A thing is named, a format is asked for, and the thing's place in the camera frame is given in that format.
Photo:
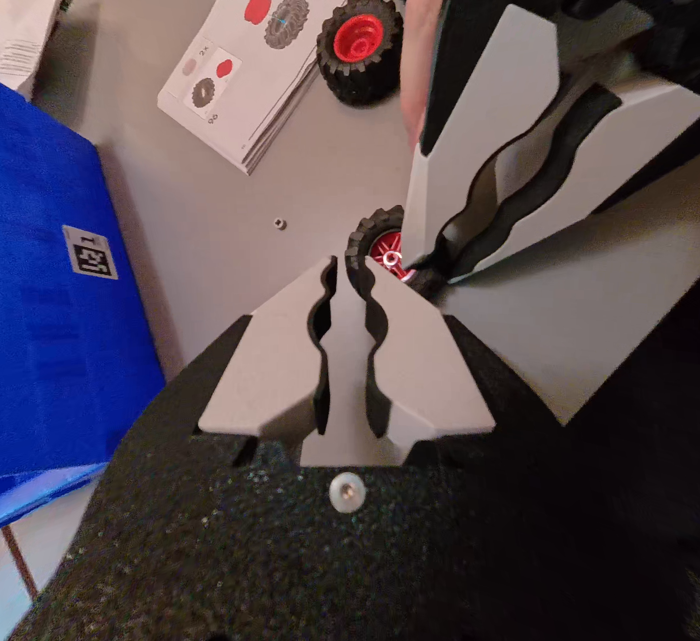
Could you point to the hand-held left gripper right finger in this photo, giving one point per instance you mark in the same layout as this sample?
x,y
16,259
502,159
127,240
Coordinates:
x,y
432,378

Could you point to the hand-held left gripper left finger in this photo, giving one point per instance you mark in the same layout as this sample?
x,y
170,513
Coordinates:
x,y
257,373

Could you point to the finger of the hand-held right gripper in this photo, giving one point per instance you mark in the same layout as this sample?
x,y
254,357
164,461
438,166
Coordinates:
x,y
492,105
618,154

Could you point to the small red-spoked black wheel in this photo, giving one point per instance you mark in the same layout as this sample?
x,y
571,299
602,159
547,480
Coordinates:
x,y
362,236

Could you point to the person's right hand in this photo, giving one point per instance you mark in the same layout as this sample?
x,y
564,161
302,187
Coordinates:
x,y
424,39

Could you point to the blue box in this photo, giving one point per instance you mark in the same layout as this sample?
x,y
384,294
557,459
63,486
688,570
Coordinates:
x,y
54,187

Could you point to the white instruction booklet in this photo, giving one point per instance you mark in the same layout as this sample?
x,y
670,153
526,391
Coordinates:
x,y
235,6

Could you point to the thin brown rod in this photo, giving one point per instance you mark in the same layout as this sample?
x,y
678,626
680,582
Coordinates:
x,y
19,561

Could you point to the white printed paper sheet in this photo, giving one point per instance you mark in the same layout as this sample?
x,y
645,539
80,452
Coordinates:
x,y
27,23

